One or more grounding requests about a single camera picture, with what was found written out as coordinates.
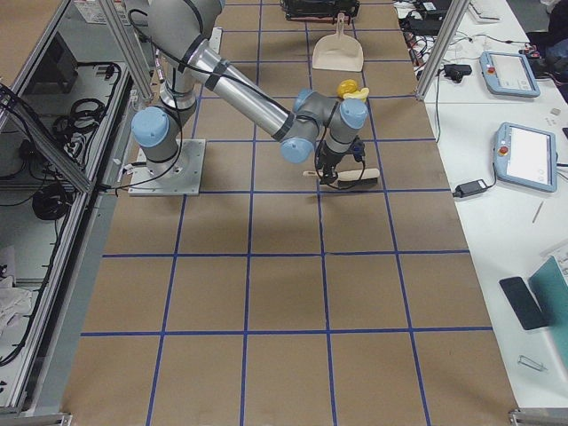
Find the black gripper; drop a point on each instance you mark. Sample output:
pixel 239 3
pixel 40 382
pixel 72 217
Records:
pixel 330 159

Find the white hand brush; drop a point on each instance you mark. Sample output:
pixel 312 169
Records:
pixel 350 179

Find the pale yellow peel slice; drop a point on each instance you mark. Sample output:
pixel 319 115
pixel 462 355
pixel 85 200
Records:
pixel 361 94

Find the brown toy potato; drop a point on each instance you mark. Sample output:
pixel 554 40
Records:
pixel 345 87

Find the white plastic dustpan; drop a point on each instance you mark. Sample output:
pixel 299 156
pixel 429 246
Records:
pixel 338 52

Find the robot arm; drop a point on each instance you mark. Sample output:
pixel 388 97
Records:
pixel 317 127

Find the black bag lined bin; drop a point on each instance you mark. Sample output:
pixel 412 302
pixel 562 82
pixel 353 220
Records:
pixel 319 10

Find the black power brick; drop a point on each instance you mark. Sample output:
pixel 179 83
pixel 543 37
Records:
pixel 470 188

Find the black webcam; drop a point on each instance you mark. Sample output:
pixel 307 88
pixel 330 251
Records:
pixel 456 72

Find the near teach pendant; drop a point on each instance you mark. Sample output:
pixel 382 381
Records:
pixel 525 156

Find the teach pendant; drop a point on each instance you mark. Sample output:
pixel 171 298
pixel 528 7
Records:
pixel 525 156
pixel 508 74

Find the far teach pendant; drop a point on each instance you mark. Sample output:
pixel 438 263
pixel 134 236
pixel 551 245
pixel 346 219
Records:
pixel 508 74

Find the metal pen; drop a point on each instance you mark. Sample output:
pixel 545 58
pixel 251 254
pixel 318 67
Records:
pixel 537 212

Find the teal folder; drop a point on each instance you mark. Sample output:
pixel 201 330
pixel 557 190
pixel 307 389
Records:
pixel 549 286

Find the black smartphone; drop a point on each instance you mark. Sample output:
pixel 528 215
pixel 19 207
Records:
pixel 522 303

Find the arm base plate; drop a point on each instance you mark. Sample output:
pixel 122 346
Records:
pixel 181 175

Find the aluminium frame post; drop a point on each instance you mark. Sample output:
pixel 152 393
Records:
pixel 446 34

